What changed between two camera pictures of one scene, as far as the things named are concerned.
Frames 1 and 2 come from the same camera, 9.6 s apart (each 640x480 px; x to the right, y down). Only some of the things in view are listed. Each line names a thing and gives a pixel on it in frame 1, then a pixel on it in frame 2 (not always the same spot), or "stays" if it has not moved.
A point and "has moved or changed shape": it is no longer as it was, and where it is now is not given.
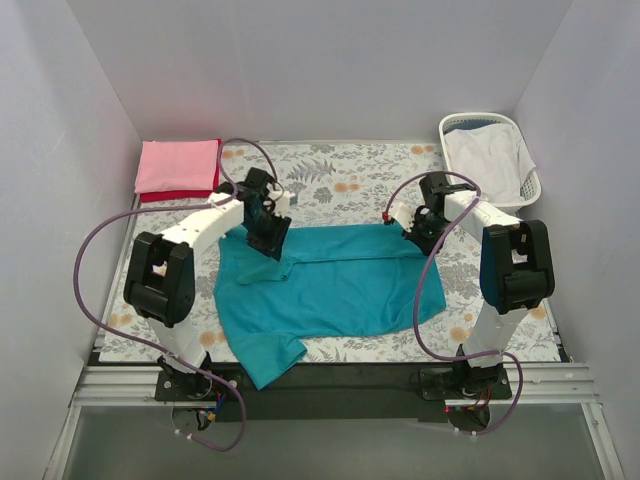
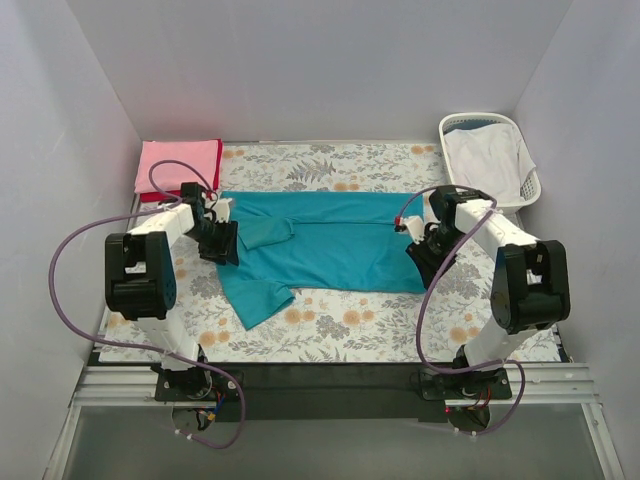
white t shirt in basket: [493, 157] stays
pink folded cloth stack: [177, 165] stays
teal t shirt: [331, 281] has moved or changed shape
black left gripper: [270, 232] -> [220, 242]
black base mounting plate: [330, 392] stays
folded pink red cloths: [158, 196] stays
